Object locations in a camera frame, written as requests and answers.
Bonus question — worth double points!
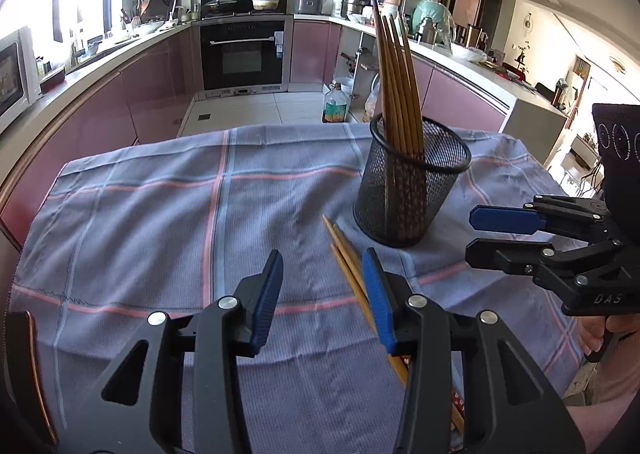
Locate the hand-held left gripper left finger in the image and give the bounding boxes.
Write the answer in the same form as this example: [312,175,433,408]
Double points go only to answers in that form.
[57,249,284,454]

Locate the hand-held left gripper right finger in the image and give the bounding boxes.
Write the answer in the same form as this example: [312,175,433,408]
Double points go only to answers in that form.
[361,248,586,454]

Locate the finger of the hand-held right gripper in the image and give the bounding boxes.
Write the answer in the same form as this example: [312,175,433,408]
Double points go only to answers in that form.
[469,194,618,235]
[465,237,623,292]

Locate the wooden chopstick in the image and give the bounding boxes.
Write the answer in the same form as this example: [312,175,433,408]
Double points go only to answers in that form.
[329,244,411,388]
[333,222,372,285]
[322,215,466,435]

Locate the black mesh holder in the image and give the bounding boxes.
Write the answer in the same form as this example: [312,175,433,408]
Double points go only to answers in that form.
[352,113,472,249]

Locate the group of wooden chopsticks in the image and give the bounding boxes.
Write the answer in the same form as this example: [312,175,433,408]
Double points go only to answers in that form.
[371,0,431,240]

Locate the person's right forearm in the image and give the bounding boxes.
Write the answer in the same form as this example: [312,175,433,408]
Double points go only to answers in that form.
[564,391,638,454]

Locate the person's right hand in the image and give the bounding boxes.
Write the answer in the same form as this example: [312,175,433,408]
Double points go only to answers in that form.
[576,317,640,405]

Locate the pink base cabinets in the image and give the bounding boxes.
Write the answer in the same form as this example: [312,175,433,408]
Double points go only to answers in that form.
[292,17,511,135]
[0,24,201,245]

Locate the blue checked tablecloth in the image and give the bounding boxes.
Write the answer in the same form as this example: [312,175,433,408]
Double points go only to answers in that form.
[10,124,591,454]

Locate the white plastic bag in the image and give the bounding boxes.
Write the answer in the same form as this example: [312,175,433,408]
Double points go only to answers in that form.
[450,43,488,62]

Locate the cooking oil bottle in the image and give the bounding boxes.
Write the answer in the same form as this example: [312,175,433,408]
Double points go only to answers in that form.
[322,83,349,124]

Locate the green appliance under plastic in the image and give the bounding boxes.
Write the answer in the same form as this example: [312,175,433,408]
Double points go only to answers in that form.
[412,0,456,45]

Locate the black built-in oven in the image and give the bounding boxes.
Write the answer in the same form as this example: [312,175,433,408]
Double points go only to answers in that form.
[200,19,293,91]

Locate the dark object with brown rim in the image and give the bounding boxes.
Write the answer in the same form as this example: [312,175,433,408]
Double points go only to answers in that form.
[4,311,57,447]

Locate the dark red container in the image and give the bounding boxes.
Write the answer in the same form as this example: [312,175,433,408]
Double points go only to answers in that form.
[39,65,67,95]

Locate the white microwave oven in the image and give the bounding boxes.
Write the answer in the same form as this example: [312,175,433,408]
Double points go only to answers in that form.
[0,27,41,135]

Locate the framed wall picture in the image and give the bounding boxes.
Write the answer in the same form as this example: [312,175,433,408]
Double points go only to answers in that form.
[452,0,483,30]

